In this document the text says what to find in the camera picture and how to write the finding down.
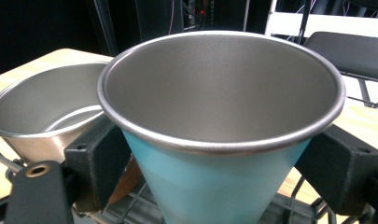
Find black metal stand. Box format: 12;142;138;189
87;0;119;58

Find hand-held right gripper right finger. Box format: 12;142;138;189
294;123;378;217

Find silver metal cup brown base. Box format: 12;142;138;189
0;61;145;207

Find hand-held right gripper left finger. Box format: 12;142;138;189
63;115;133;213

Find white desk frame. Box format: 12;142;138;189
264;0;378;40

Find teal metal cup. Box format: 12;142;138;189
96;30;347;224

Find black folding chair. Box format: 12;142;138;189
302;30;378;109

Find black wire basket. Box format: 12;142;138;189
0;133;378;224

